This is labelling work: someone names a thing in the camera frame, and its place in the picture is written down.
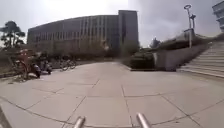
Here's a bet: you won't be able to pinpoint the dark tree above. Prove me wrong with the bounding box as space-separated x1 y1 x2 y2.
0 20 27 50

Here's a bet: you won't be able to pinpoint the pale building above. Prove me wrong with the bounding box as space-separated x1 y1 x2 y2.
211 0 224 33

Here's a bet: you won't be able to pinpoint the dark scooter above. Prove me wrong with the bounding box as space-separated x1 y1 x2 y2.
38 58 54 75

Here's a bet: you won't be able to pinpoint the grey concrete wall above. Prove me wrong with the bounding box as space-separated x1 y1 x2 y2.
153 42 211 72

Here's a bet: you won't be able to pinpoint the long grey building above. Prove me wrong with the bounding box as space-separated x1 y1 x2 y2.
26 9 140 58

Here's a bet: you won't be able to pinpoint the dark green hedge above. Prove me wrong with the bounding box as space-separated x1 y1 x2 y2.
121 48 158 71

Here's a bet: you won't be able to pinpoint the grey concrete stairs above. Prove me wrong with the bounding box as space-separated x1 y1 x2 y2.
176 39 224 80

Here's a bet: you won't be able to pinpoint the lamp pole with ring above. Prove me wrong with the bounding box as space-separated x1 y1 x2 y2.
182 3 197 50

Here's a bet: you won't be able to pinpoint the robot's own part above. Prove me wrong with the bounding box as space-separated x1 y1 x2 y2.
72 115 87 128
135 112 152 128

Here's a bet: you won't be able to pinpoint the grey concrete slab pavement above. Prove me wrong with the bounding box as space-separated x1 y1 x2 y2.
0 61 224 128

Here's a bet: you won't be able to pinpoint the dark bicycle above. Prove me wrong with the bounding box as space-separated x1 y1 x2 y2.
58 56 77 72

